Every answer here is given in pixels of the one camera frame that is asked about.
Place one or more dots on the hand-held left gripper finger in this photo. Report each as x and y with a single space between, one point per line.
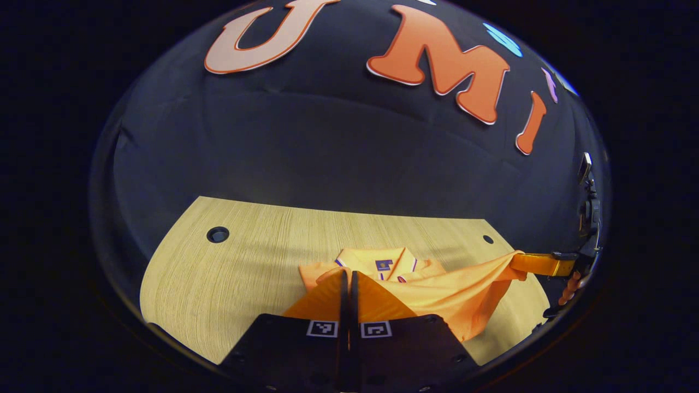
354 305
344 305

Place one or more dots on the orange T-shirt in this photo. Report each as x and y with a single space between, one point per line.
453 295

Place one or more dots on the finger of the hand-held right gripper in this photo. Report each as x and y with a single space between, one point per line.
540 265

